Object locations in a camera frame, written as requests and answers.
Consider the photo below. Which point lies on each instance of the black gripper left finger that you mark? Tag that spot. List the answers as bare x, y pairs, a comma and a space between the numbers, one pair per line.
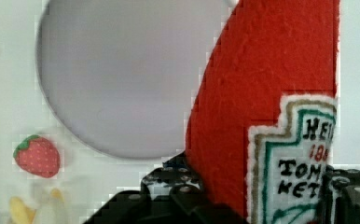
170, 194

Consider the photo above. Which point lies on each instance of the lilac round plate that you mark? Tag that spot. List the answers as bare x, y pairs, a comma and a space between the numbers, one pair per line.
122, 75

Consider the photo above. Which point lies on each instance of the red plush ketchup bottle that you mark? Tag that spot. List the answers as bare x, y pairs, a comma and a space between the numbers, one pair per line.
263, 121

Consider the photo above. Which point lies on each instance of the red plush strawberry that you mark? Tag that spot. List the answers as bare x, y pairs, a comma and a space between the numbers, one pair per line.
38, 156

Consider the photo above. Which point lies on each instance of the yellow plush banana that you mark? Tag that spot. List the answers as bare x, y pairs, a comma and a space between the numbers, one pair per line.
51, 211

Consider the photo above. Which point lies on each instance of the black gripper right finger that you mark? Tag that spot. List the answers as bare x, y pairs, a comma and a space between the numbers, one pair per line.
340, 197

